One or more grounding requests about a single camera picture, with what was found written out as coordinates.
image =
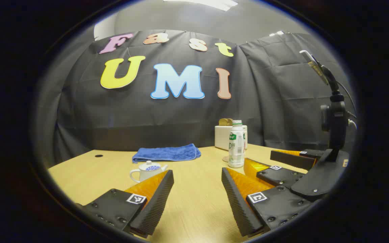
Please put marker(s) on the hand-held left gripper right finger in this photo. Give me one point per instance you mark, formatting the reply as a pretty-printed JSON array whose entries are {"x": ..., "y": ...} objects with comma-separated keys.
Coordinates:
[{"x": 238, "y": 206}]

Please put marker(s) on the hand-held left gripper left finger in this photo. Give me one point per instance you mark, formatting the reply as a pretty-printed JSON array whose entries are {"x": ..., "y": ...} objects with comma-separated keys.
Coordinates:
[{"x": 155, "y": 206}]

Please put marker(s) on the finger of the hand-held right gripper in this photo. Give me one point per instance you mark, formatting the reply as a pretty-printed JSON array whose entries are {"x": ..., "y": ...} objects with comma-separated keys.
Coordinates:
[
  {"x": 279, "y": 177},
  {"x": 289, "y": 158}
]

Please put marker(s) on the white teacup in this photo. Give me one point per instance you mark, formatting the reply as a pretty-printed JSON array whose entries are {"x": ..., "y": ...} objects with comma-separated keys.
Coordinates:
[{"x": 144, "y": 176}]

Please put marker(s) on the round coaster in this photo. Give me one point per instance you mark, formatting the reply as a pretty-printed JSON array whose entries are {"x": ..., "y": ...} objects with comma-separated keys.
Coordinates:
[{"x": 225, "y": 158}]

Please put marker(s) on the white water bottle green label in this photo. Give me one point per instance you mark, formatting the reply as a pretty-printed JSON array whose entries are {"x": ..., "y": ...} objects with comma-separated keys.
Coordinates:
[{"x": 236, "y": 152}]

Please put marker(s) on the blue towel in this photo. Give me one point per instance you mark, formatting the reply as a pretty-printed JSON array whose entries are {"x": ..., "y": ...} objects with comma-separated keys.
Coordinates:
[{"x": 167, "y": 153}]

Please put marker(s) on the white toaster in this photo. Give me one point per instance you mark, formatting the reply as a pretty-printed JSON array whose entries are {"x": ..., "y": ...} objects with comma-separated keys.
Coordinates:
[{"x": 221, "y": 136}]

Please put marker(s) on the brown bread slices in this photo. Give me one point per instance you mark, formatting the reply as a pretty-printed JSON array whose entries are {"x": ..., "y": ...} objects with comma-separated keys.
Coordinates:
[{"x": 225, "y": 122}]

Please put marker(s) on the black backdrop cloth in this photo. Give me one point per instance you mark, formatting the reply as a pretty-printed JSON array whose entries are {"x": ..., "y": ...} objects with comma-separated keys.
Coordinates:
[{"x": 167, "y": 118}]

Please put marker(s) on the small ceiling light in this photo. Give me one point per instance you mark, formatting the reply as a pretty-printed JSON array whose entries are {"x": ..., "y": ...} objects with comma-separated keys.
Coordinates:
[{"x": 276, "y": 33}]

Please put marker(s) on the long ceiling light panel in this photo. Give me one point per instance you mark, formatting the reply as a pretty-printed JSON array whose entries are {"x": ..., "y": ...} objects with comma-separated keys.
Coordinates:
[{"x": 211, "y": 3}]

